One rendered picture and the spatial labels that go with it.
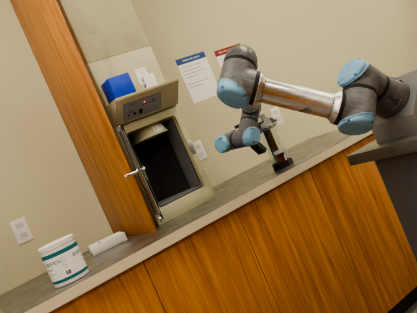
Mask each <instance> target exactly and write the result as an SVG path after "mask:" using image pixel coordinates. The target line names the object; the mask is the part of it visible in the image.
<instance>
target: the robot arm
mask: <svg viewBox="0 0 417 313"><path fill-rule="evenodd" d="M257 68H258V59H257V56H256V53H255V51H254V50H253V49H252V48H251V47H249V46H246V45H237V46H235V47H233V48H231V49H230V50H229V51H228V52H227V53H226V55H225V58H224V61H223V66H222V70H221V73H220V77H219V80H218V83H217V96H218V98H219V100H221V102H222V103H224V104H226V105H227V106H229V107H232V108H235V109H240V108H241V109H242V114H241V119H240V124H238V125H236V126H234V127H235V129H234V130H232V131H229V132H227V133H225V134H223V135H220V136H219V137H217V138H216V139H215V141H214V145H215V148H216V150H217V151H218V152H220V153H226V152H229V151H230V150H234V149H238V148H243V147H251V148H252V149H253V150H254V151H255V152H256V153H257V154H258V155H260V154H262V153H265V152H266V150H267V148H266V147H265V146H264V145H263V144H262V143H261V142H260V139H261V136H260V134H262V132H265V131H267V130H269V129H271V128H273V127H275V126H276V124H277V123H276V122H275V123H272V122H271V121H270V119H269V118H268V117H265V118H264V123H262V124H261V128H262V129H260V128H259V124H258V120H259V115H260V111H261V103H264V104H269V105H272V106H277V107H282V108H285V109H290V110H293V111H298V112H303V113H306V114H311V115H314V116H319V117H324V118H327V119H328V120H329V122H330V123H331V124H334V125H337V126H338V130H339V131H340V132H341V133H342V134H345V135H361V134H365V133H367V132H369V131H370V130H372V128H373V127H374V124H375V118H376V115H377V116H379V117H381V118H383V119H386V118H390V117H393V116H394V115H396V114H398V113H399V112H400V111H401V110H402V109H403V108H404V106H405V105H406V103H407V101H408V99H409V96H410V87H409V85H408V84H407V83H406V82H404V81H403V80H402V79H399V78H394V77H390V76H387V75H385V74H384V73H382V72H381V71H380V70H378V69H376V67H374V66H372V65H371V64H370V63H369V62H368V61H365V60H363V59H361V58H355V59H353V60H351V61H349V62H348V63H347V64H345V65H344V67H343V68H342V69H341V71H340V72H339V74H338V77H337V84H338V85H339V86H340V87H342V88H343V90H342V91H338V92H337V93H334V94H333V93H328V92H325V91H320V90H317V89H312V88H307V87H304V86H299V85H296V84H291V83H286V82H283V81H278V80H274V79H270V78H265V77H264V75H263V74H262V72H260V71H257Z"/></svg>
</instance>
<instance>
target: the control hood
mask: <svg viewBox="0 0 417 313"><path fill-rule="evenodd" d="M178 88H179V79H178V78H175V79H172V80H169V81H166V82H163V83H160V84H157V85H154V86H151V87H149V88H145V89H142V90H139V91H137V92H134V93H131V94H128V95H125V96H122V97H119V98H116V99H114V100H113V101H112V102H111V103H110V104H109V105H108V106H107V108H108V110H109V112H110V114H111V117H112V119H113V121H114V124H115V126H116V127H118V124H120V125H124V124H126V123H129V122H131V121H134V120H137V119H140V118H142V117H145V116H148V115H150V114H153V113H155V112H158V111H161V110H163V109H166V108H169V107H171V106H175V105H176V104H178ZM159 92H161V109H157V110H155V111H152V112H149V113H147V114H144V115H142V116H139V117H136V118H134V119H130V120H128V121H125V122H124V116H123V105H124V104H128V103H130V102H133V101H136V100H139V99H141V98H145V97H147V96H151V95H153V94H156V93H159Z"/></svg>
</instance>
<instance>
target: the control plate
mask: <svg viewBox="0 0 417 313"><path fill-rule="evenodd" d="M152 98H154V99H153V100H152ZM143 101H146V102H145V103H144V102H143ZM155 104H156V106H155ZM150 106H152V108H151V107H150ZM141 108H143V113H141V114H140V111H139V109H141ZM145 108H147V109H145ZM157 109H161V92H159V93H156V94H153V95H151V96H147V97H145V98H141V99H139V100H136V101H133V102H130V103H128V104H124V105H123V116H124V122H125V121H128V120H130V119H134V118H136V117H139V116H142V115H144V114H147V113H149V112H152V111H155V110H157ZM134 112H136V114H135V115H133V113H134ZM129 114H130V116H128V115H129Z"/></svg>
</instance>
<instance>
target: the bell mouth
mask: <svg viewBox="0 0 417 313"><path fill-rule="evenodd" d="M167 131H168V129H167V128H166V127H165V126H163V125H162V124H161V123H160V122H156V123H154V124H151V125H148V126H146V127H144V128H142V129H139V130H137V131H136V132H134V133H133V145H137V144H139V143H142V142H145V141H147V140H149V139H151V138H154V137H157V136H159V135H161V134H163V133H165V132H167Z"/></svg>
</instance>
